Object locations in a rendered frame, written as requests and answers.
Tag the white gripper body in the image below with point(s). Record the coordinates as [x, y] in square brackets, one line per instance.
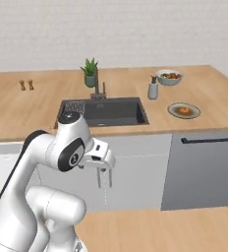
[101, 160]

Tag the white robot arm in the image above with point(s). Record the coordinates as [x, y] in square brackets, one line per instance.
[27, 183]

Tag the orange meat piece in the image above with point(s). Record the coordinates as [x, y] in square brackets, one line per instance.
[184, 110]

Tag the light grey drawer front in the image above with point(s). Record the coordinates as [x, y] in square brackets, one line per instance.
[1, 170]

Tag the grey plate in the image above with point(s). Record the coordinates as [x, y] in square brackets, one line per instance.
[193, 112]

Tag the light grey cupboard door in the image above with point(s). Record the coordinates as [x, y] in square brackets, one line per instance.
[86, 190]
[139, 183]

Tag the light grey cupboard panel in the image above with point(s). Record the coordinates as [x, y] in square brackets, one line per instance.
[142, 146]

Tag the dark grey sink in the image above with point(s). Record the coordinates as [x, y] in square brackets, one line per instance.
[116, 113]

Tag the dark grey tap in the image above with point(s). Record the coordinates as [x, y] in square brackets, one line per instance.
[97, 86]

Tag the green plant in pot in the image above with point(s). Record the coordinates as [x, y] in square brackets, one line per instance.
[90, 74]

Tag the grey soap dispenser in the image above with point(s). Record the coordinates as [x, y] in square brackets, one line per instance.
[153, 90]

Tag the grey dishwasher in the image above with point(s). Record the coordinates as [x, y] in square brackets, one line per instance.
[201, 177]

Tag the brown shaker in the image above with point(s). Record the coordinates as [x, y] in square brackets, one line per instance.
[22, 85]
[31, 85]

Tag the grey bowl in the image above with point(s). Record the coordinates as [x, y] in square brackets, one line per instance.
[169, 80]

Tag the orange food in bowl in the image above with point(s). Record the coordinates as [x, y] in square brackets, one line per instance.
[170, 75]

